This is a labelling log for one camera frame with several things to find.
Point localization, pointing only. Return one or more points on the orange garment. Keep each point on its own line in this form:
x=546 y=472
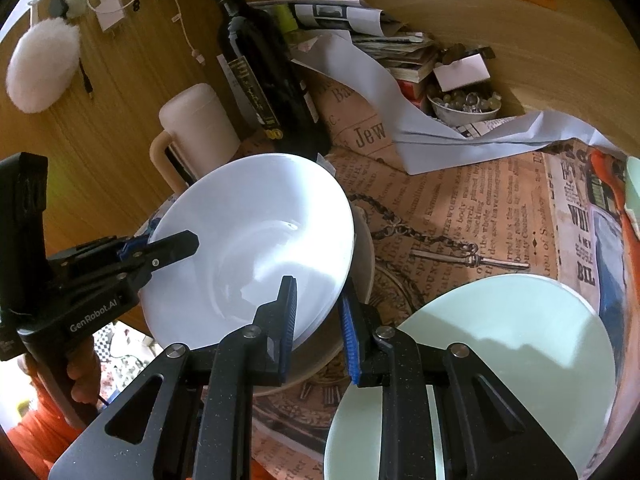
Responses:
x=35 y=425

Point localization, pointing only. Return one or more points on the yellow-green marker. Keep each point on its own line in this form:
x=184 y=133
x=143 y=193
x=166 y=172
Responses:
x=287 y=17

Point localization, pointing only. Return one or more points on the white bowl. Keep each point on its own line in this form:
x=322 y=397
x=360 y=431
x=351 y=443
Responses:
x=240 y=220

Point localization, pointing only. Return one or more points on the small bowl of beads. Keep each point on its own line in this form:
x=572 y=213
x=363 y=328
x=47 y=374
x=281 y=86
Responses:
x=462 y=110

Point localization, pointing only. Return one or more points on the polka dot cloth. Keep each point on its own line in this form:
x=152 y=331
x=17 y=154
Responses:
x=130 y=360

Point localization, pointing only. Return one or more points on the white card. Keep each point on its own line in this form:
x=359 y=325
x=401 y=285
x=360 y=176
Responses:
x=460 y=72

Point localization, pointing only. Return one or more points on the mint green bowl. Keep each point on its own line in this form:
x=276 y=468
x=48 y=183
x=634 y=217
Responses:
x=634 y=195

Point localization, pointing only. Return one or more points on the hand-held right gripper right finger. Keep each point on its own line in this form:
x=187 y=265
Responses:
x=350 y=345

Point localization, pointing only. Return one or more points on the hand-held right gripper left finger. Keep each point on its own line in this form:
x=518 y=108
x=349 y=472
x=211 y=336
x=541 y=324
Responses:
x=289 y=325

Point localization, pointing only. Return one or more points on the dark wine bottle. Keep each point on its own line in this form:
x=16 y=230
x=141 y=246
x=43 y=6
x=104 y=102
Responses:
x=270 y=85

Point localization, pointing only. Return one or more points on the white charger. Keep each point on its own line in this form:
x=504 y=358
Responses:
x=109 y=12

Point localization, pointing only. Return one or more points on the pale pink mug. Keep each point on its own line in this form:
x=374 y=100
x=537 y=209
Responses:
x=200 y=120

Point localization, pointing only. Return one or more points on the folded newspaper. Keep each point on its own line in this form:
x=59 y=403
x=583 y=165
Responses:
x=340 y=15

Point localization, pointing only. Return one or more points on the person's left hand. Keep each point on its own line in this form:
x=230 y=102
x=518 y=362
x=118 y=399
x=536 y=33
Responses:
x=82 y=375

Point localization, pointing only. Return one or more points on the pink bowl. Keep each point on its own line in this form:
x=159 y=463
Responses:
x=320 y=360

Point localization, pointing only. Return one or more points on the mint green plate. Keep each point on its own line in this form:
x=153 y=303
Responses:
x=500 y=340

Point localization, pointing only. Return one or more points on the white paper sheet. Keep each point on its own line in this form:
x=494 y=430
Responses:
x=360 y=75

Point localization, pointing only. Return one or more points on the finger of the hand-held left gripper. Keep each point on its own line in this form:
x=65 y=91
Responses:
x=170 y=250
x=132 y=249

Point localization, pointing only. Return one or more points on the white fluffy pom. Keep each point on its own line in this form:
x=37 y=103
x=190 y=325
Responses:
x=40 y=65

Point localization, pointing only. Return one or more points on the orange cloth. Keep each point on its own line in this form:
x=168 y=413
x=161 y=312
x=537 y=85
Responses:
x=607 y=180

